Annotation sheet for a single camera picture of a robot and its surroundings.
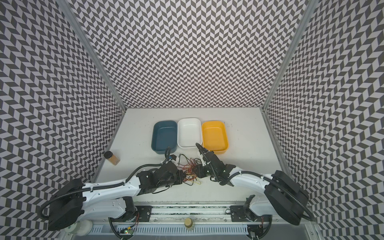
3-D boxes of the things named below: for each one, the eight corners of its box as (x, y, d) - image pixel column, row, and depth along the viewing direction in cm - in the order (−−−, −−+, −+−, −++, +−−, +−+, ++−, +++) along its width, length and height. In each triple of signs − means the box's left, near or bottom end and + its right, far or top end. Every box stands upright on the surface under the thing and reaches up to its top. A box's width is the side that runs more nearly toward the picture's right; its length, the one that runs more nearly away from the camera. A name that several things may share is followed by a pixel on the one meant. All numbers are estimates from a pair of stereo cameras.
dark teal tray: (150, 153, 97) (147, 147, 90) (157, 126, 111) (154, 119, 105) (175, 153, 96) (174, 147, 90) (179, 126, 111) (177, 119, 105)
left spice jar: (111, 165, 90) (102, 157, 82) (113, 159, 93) (105, 151, 85) (118, 165, 90) (110, 157, 82) (120, 159, 93) (113, 151, 85)
